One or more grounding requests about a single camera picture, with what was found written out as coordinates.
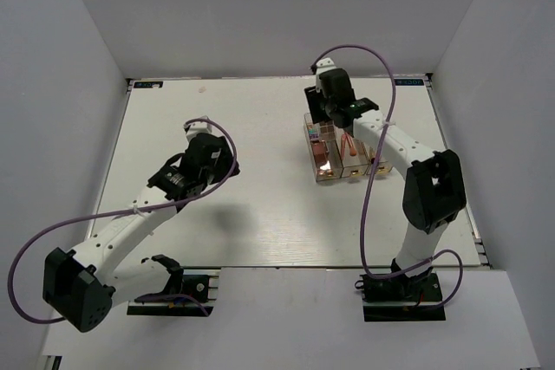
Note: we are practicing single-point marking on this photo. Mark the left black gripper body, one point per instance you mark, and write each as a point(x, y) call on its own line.
point(222, 168)

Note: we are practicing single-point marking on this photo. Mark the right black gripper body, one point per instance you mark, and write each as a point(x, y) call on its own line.
point(318, 107)

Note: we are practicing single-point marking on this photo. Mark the colourful square eyeshadow palette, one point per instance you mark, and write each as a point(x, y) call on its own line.
point(313, 133)

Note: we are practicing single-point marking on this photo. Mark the orange makeup brush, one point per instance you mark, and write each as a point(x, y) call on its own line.
point(343, 141)

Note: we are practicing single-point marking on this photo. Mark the pink blush palette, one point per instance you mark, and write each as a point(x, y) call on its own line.
point(321, 158)

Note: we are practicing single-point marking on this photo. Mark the pink makeup brush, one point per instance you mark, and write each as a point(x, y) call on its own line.
point(350, 143)

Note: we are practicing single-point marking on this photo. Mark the silver eyeshadow palette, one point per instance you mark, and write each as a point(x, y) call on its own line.
point(326, 131)

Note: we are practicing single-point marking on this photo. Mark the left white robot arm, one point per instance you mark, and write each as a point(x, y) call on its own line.
point(85, 282)

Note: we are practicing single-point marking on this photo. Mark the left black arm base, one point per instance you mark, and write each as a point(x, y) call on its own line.
point(193, 293)

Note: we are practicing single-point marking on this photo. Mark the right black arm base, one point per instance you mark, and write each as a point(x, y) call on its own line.
point(396, 301)

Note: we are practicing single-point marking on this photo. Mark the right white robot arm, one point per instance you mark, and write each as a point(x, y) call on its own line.
point(433, 193)

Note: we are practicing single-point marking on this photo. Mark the left clear organizer bin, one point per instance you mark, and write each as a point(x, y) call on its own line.
point(333, 153)

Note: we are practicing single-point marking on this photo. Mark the clear organizer bin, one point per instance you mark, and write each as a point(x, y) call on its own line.
point(384, 167)
point(352, 167)
point(333, 153)

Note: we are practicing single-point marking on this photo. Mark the middle clear organizer bin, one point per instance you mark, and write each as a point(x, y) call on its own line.
point(352, 167)

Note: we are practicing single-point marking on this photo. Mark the right clear organizer bin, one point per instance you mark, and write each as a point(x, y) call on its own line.
point(384, 167)

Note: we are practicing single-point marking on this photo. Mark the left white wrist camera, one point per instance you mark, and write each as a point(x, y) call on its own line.
point(194, 127)

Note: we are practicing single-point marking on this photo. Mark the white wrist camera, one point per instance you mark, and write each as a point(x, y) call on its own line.
point(321, 66)
point(194, 127)

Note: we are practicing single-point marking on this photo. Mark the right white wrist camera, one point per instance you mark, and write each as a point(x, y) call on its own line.
point(321, 66)

